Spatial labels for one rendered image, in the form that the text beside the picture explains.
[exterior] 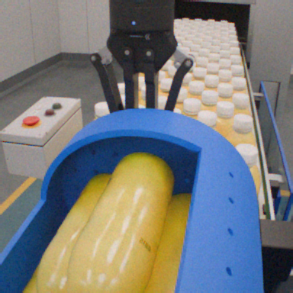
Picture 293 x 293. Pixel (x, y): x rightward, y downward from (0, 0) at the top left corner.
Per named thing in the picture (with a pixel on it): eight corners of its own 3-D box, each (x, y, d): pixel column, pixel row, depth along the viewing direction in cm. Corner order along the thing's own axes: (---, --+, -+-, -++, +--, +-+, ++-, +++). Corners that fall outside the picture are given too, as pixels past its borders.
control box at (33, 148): (8, 174, 69) (-2, 130, 64) (49, 132, 86) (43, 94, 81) (49, 181, 67) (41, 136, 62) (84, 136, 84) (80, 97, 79)
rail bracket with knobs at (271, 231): (237, 283, 56) (248, 244, 51) (237, 254, 62) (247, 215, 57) (290, 288, 54) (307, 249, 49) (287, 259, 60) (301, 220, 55)
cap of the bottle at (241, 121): (232, 128, 67) (233, 120, 66) (233, 120, 70) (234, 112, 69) (251, 130, 66) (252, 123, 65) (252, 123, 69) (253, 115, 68)
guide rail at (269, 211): (268, 237, 59) (272, 226, 58) (239, 46, 197) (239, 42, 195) (272, 238, 59) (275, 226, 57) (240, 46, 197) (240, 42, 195)
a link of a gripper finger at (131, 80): (133, 47, 38) (122, 46, 38) (133, 134, 43) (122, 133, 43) (141, 40, 41) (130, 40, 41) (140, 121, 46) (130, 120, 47)
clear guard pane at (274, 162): (250, 313, 95) (291, 194, 72) (246, 176, 162) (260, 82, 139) (252, 313, 94) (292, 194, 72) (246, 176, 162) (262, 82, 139)
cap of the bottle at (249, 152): (230, 152, 58) (232, 143, 57) (251, 151, 59) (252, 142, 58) (238, 164, 55) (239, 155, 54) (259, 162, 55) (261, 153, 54)
